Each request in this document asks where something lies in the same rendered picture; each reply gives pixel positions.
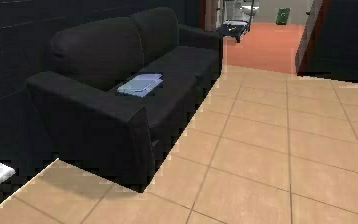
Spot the black side table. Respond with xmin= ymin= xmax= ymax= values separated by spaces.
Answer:
xmin=218 ymin=0 xmax=256 ymax=44

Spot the black sofa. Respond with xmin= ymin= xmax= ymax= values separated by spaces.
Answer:
xmin=25 ymin=6 xmax=224 ymax=194

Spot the white toilet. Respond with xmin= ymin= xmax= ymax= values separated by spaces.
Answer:
xmin=240 ymin=3 xmax=260 ymax=18

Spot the brown room door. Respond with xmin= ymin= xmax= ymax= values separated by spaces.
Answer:
xmin=294 ymin=0 xmax=333 ymax=75

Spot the green bin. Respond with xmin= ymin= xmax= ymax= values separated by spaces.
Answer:
xmin=275 ymin=7 xmax=291 ymax=26

